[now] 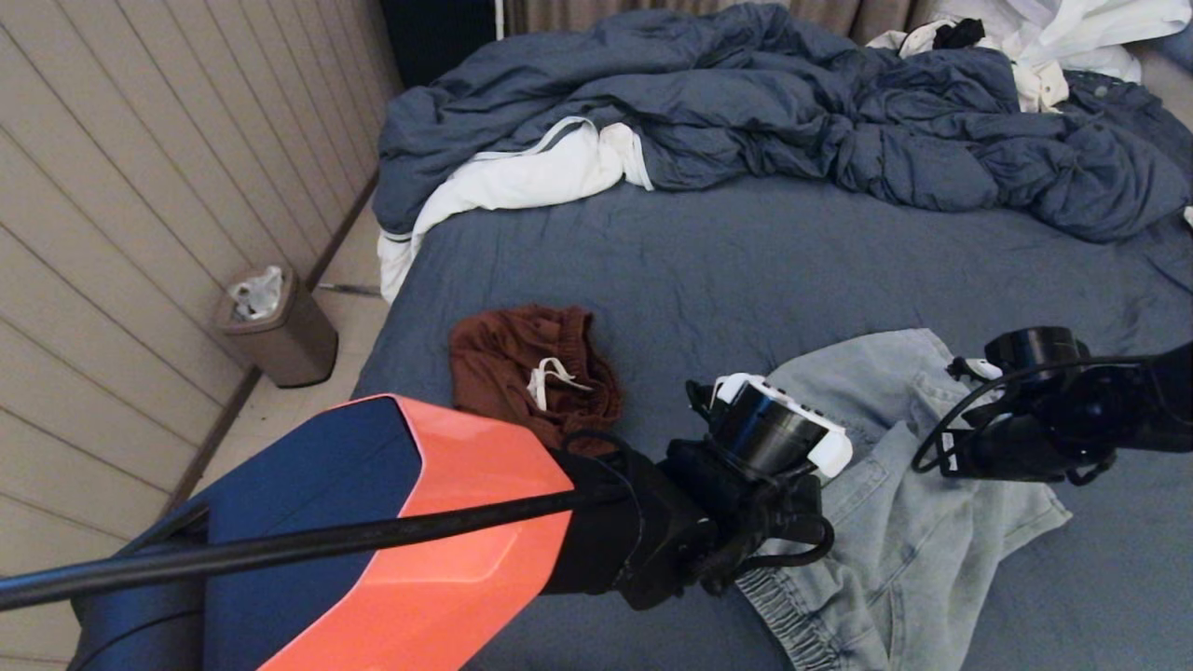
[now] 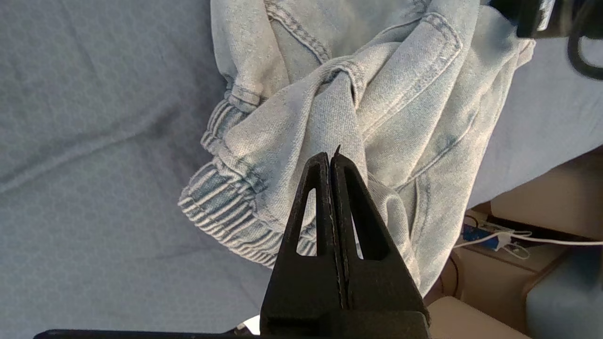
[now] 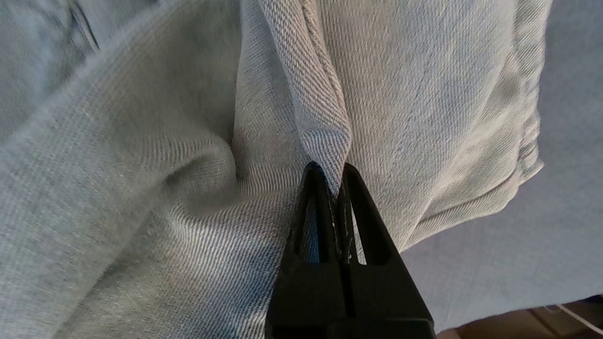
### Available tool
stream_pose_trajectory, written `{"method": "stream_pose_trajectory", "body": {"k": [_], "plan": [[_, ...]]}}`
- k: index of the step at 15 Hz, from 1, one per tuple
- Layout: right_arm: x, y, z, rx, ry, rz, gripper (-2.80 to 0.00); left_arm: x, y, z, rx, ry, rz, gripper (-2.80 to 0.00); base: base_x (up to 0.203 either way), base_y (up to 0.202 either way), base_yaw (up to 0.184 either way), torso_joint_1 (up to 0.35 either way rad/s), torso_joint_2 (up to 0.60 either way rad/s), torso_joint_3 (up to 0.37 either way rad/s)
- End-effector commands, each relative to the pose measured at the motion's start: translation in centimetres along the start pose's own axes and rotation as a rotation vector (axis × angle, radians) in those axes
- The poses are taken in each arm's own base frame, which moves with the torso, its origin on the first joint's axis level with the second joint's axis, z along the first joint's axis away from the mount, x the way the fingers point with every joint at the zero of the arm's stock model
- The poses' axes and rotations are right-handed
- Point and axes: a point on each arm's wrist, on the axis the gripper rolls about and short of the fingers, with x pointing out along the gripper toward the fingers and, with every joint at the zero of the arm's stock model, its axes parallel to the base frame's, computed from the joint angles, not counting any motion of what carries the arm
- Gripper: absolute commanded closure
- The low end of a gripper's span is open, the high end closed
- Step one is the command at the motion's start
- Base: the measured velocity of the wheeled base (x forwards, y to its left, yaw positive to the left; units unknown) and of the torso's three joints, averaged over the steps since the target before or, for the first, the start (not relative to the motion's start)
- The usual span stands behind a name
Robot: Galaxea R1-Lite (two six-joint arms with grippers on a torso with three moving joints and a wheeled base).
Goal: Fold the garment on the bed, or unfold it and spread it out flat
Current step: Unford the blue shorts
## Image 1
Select light blue denim shorts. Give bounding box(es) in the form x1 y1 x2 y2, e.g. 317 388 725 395
736 328 1073 671

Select rust brown drawstring shorts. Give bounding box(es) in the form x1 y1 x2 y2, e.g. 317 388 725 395
450 305 624 458

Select bed with blue sheet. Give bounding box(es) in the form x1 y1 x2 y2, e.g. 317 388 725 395
350 172 1193 671

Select dark blue denim garment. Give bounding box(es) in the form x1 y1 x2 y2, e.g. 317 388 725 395
1063 70 1193 145

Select small black garment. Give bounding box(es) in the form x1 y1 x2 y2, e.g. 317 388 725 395
932 17 986 49

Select white crumpled clothing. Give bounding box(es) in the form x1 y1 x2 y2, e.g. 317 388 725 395
932 0 1193 83

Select blue pillow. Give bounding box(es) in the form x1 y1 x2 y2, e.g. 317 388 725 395
1151 19 1193 71

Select dark blue crumpled duvet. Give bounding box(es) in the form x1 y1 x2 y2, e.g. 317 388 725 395
373 3 1193 243

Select brown trash bin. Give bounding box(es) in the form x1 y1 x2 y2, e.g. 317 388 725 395
213 266 338 388

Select beige curtain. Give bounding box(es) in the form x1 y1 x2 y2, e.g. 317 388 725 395
503 0 942 46

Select dark cabinet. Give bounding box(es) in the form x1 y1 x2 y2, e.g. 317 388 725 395
379 0 497 89

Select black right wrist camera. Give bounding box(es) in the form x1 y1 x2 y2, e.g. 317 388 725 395
946 326 1091 385

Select black and white left wrist camera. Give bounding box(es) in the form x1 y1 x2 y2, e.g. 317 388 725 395
688 373 854 481

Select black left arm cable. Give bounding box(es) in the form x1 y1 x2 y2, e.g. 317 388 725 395
0 429 644 611

